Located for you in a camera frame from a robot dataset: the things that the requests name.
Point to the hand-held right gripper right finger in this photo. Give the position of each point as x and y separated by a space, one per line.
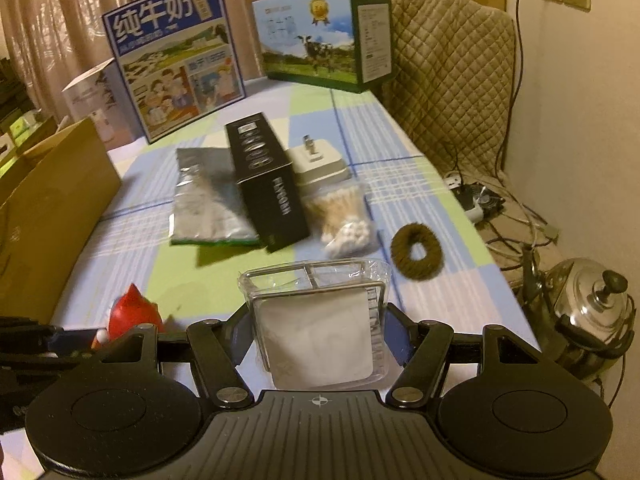
397 337

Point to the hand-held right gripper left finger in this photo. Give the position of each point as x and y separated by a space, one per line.
242 340

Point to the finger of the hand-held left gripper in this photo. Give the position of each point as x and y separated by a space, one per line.
65 341

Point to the clear plastic package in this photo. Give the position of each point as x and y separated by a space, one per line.
310 330

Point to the red toy figure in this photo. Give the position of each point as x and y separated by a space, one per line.
132 312

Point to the brown cardboard box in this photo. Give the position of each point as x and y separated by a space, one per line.
50 220

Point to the silver foil bag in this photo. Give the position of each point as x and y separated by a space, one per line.
205 210

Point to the black long box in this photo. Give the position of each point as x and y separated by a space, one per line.
265 185

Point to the brown hair scrunchie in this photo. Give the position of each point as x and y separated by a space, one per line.
400 255

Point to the bag of cotton swabs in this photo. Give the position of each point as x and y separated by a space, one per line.
340 220

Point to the checkered tablecloth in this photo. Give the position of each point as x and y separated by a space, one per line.
425 195

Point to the white power strip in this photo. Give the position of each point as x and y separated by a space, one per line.
465 200

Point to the white square box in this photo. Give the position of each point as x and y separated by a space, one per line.
322 169

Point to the steel kettle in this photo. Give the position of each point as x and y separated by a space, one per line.
585 300

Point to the stack of green boxes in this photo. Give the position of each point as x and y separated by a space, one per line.
22 127

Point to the white appliance box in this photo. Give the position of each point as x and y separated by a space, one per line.
100 100

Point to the beige quilted chair cover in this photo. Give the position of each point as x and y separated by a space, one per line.
450 85

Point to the blue milk carton box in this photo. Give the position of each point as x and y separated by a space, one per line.
165 60

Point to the cow print milk box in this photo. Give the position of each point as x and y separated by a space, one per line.
310 35

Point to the beige curtain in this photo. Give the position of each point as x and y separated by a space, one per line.
60 10

